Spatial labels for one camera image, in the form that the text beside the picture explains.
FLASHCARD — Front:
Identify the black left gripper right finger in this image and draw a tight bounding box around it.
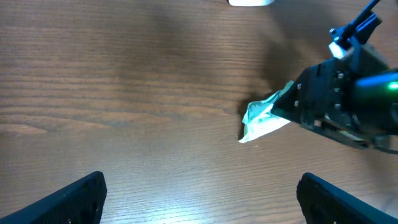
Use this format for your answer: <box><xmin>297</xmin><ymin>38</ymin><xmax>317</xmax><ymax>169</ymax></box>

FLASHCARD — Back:
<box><xmin>296</xmin><ymin>172</ymin><xmax>397</xmax><ymax>224</ymax></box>

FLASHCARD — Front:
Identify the teal snack packet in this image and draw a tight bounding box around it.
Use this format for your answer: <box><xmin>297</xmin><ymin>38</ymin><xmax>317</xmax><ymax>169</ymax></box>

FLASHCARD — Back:
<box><xmin>238</xmin><ymin>80</ymin><xmax>294</xmax><ymax>143</ymax></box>

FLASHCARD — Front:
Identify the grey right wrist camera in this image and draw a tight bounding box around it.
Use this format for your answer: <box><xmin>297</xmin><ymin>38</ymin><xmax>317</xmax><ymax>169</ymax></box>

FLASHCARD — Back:
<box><xmin>328</xmin><ymin>11</ymin><xmax>382</xmax><ymax>59</ymax></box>

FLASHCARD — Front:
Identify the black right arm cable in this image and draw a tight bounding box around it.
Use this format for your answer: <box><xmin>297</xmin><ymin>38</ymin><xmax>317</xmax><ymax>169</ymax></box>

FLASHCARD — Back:
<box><xmin>341</xmin><ymin>0</ymin><xmax>382</xmax><ymax>32</ymax></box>

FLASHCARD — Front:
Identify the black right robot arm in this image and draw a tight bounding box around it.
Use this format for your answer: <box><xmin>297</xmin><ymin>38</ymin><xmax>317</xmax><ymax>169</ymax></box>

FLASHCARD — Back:
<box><xmin>271</xmin><ymin>45</ymin><xmax>397</xmax><ymax>154</ymax></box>

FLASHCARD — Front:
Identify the white barcode scanner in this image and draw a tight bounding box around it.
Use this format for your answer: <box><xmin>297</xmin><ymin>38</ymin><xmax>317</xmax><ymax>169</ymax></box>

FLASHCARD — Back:
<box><xmin>227</xmin><ymin>0</ymin><xmax>275</xmax><ymax>7</ymax></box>

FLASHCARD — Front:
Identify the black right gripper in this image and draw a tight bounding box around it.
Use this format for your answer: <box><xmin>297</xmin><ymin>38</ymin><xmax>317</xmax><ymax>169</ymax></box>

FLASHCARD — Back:
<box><xmin>271</xmin><ymin>44</ymin><xmax>397</xmax><ymax>152</ymax></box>

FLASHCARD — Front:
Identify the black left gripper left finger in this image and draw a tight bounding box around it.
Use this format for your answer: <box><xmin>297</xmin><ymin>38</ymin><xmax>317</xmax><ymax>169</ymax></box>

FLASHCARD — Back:
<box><xmin>1</xmin><ymin>171</ymin><xmax>107</xmax><ymax>224</ymax></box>

